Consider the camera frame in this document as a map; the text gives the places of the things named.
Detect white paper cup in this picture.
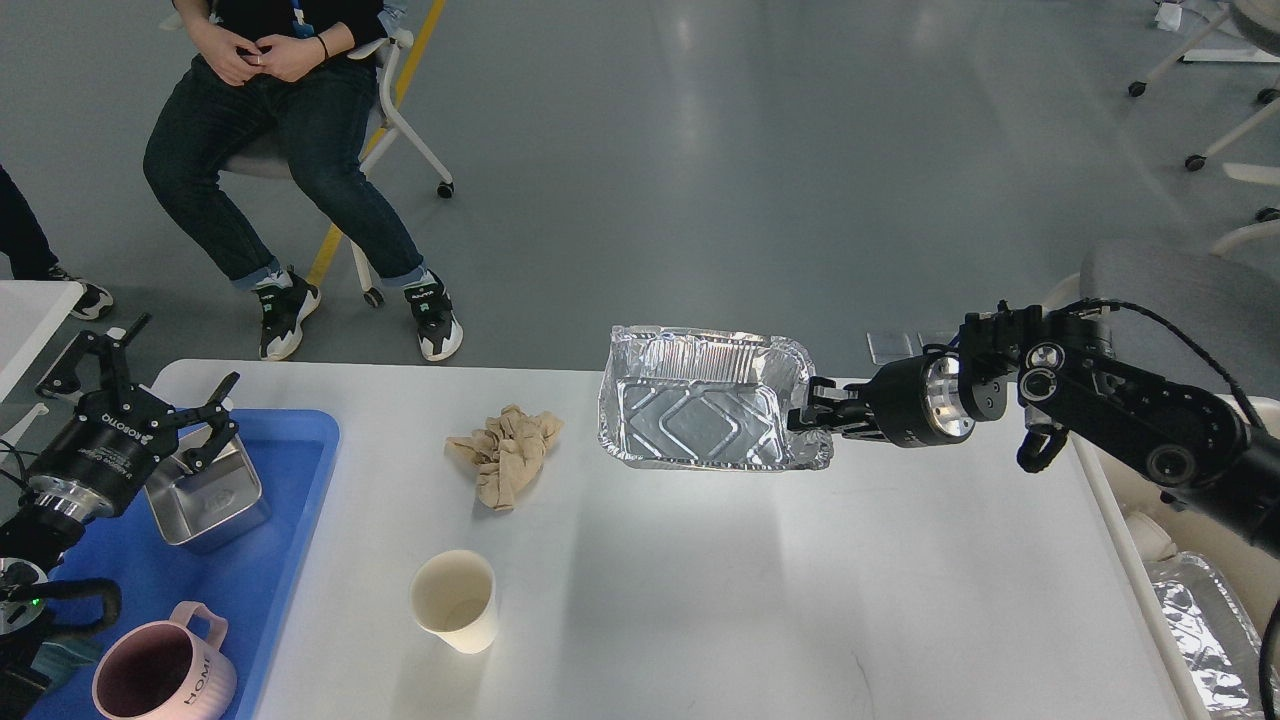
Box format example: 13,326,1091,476
410,550,498,653

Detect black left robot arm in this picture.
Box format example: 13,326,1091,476
1,314,238,719

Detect teal ceramic cup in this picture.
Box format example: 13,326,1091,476
32,635,102,692

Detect clear floor plate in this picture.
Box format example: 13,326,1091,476
916,329,959,351
867,331,916,366

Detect white side table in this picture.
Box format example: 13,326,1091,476
1,281,83,401

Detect crumpled beige cloth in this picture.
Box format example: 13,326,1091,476
445,404,564,511

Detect seated person in black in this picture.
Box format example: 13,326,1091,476
142,0,465,363

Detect clear floor plate left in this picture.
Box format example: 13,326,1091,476
867,331,916,366

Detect person's other hand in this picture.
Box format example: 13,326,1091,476
189,24,262,86

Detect pink ribbed mug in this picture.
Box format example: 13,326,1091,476
91,601,238,719

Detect grey office chair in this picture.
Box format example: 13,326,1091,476
1043,240,1279,398

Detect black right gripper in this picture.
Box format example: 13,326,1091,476
786,352,1009,448

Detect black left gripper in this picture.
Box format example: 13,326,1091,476
26,313,242,521

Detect blue plastic tray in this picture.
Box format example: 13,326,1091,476
54,409,340,719

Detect stainless steel rectangular pan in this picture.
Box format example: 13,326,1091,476
145,427,271,553

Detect white chair legs with castors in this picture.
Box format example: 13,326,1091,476
1125,0,1280,251

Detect clear floor plate right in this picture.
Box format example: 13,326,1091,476
916,329,959,351

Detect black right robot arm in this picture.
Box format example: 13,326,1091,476
786,299,1279,555

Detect white plastic bin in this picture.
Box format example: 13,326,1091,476
1071,436,1279,719

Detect foil tray in bin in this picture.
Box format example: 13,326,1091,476
1144,552,1265,719

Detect white chair under person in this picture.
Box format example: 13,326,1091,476
160,0,456,309

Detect person's hand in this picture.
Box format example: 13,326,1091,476
252,35,329,83

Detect aluminium foil tray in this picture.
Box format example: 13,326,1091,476
598,325,833,471

